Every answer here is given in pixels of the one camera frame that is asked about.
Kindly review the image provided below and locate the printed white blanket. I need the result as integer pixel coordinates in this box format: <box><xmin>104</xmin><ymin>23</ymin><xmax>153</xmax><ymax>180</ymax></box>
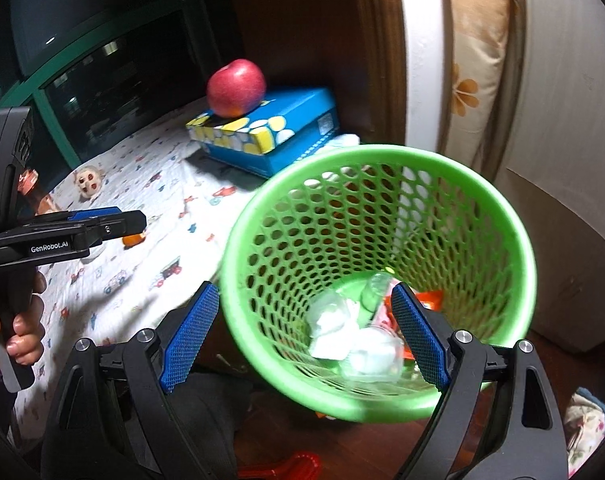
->
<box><xmin>10</xmin><ymin>115</ymin><xmax>361</xmax><ymax>436</ymax></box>

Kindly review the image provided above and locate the pink wrapper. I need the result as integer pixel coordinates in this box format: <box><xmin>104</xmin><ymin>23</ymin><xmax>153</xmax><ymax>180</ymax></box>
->
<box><xmin>371</xmin><ymin>305</ymin><xmax>408</xmax><ymax>356</ymax></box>

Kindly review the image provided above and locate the white tissue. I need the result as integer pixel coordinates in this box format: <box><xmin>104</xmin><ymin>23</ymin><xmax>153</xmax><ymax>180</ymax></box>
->
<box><xmin>310</xmin><ymin>317</ymin><xmax>361</xmax><ymax>361</ymax></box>

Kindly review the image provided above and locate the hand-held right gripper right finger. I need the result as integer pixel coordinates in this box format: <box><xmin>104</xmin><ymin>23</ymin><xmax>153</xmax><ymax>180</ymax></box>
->
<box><xmin>391</xmin><ymin>281</ymin><xmax>569</xmax><ymax>480</ymax></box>

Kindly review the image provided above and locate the floral beige curtain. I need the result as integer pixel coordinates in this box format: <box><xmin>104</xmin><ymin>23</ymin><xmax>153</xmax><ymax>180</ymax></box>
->
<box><xmin>443</xmin><ymin>0</ymin><xmax>513</xmax><ymax>161</ymax></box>

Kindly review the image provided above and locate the pink water bottle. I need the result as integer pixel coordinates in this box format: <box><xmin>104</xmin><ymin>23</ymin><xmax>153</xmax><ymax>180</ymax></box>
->
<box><xmin>18</xmin><ymin>167</ymin><xmax>59</xmax><ymax>216</ymax></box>

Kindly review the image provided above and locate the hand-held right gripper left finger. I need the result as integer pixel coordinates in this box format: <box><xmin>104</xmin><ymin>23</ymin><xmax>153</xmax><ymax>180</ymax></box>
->
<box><xmin>41</xmin><ymin>281</ymin><xmax>220</xmax><ymax>480</ymax></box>

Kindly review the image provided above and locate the person's leg in black pants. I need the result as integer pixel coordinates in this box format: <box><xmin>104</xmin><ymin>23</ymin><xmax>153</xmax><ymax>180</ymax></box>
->
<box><xmin>182</xmin><ymin>370</ymin><xmax>256</xmax><ymax>480</ymax></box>

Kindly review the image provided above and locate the person's left hand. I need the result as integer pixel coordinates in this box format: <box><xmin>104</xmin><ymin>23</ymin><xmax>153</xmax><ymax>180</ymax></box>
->
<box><xmin>0</xmin><ymin>272</ymin><xmax>48</xmax><ymax>367</ymax></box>

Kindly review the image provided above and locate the round beige toy face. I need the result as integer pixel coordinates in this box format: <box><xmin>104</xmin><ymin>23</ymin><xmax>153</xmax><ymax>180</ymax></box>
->
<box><xmin>73</xmin><ymin>167</ymin><xmax>106</xmax><ymax>200</ymax></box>

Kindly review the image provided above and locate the blue patterned cardboard box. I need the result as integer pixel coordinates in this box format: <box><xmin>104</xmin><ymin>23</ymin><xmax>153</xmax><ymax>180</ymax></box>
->
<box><xmin>185</xmin><ymin>87</ymin><xmax>341</xmax><ymax>179</ymax></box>

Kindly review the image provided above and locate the orange snack packet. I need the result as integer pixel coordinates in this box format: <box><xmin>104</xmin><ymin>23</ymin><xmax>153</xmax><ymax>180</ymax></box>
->
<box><xmin>410</xmin><ymin>290</ymin><xmax>444</xmax><ymax>311</ymax></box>

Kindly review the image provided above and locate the green mesh basket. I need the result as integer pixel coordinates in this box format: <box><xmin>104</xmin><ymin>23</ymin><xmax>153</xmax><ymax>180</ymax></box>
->
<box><xmin>218</xmin><ymin>144</ymin><xmax>538</xmax><ymax>423</ymax></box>

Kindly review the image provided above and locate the red plastic item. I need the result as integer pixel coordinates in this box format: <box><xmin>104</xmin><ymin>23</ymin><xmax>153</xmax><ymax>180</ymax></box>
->
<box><xmin>237</xmin><ymin>451</ymin><xmax>329</xmax><ymax>480</ymax></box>

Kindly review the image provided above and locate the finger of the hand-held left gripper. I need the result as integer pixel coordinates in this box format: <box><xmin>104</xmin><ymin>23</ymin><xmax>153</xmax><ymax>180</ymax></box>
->
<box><xmin>85</xmin><ymin>211</ymin><xmax>147</xmax><ymax>242</ymax></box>
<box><xmin>32</xmin><ymin>206</ymin><xmax>123</xmax><ymax>225</ymax></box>

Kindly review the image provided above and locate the dark wooden cabinet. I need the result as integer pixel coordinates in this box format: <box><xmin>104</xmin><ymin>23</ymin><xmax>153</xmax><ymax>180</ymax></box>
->
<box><xmin>227</xmin><ymin>0</ymin><xmax>408</xmax><ymax>148</ymax></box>

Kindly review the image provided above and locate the green window frame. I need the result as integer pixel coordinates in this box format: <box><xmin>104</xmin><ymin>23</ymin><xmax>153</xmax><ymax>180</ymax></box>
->
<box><xmin>0</xmin><ymin>0</ymin><xmax>243</xmax><ymax>171</ymax></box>

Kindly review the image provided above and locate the red apple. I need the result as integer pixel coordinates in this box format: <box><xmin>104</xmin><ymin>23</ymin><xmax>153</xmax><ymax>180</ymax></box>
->
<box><xmin>206</xmin><ymin>58</ymin><xmax>267</xmax><ymax>118</ymax></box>

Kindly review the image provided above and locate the white sheet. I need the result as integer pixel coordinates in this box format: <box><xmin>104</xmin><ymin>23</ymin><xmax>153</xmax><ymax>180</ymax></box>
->
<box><xmin>503</xmin><ymin>0</ymin><xmax>605</xmax><ymax>248</ymax></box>

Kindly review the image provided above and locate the floral cloth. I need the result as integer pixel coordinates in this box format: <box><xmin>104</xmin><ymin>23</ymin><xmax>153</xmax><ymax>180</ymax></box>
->
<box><xmin>563</xmin><ymin>387</ymin><xmax>605</xmax><ymax>478</ymax></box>

